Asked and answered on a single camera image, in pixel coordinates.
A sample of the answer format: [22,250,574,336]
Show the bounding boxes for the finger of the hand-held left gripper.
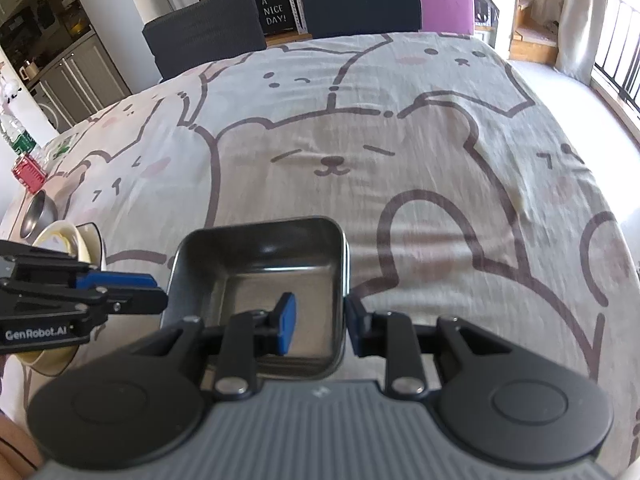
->
[77,271,155,291]
[80,287,169,315]

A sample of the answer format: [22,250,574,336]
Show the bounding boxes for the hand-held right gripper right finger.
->
[344,294,507,402]

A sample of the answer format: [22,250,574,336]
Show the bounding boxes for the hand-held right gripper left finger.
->
[132,292,299,401]

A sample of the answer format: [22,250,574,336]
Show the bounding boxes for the cream bowl with handles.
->
[30,222,101,366]

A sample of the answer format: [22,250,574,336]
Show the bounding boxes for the white plate with leaf print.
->
[17,222,107,377]

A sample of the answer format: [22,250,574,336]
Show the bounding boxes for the square steel container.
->
[167,216,348,378]
[170,220,352,381]

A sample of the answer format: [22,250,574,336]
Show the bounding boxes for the yellow rimmed floral ceramic bowl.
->
[32,220,83,263]

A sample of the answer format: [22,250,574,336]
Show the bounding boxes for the person's left forearm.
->
[0,407,45,480]

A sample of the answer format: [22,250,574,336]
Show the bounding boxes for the round steel bowl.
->
[21,190,66,241]

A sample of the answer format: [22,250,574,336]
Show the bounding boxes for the red drink can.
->
[12,156,48,195]

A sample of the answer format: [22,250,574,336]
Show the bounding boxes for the cartoon animal printed tablecloth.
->
[0,31,636,411]

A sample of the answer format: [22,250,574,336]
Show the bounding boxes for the clear plastic water bottle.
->
[0,112,41,156]

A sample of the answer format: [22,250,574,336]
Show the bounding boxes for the grey kitchen base cabinet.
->
[30,30,133,133]

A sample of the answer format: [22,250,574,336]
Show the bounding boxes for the white plush toy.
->
[0,72,21,106]

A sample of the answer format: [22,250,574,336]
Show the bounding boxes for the black lettered board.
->
[239,0,301,36]

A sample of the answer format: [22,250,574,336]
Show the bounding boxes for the wooden staircase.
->
[510,0,563,63]

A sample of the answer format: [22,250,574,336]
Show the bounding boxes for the beige curtain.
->
[554,0,608,86]

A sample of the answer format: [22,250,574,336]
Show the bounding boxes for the window guard railing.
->
[590,0,640,121]

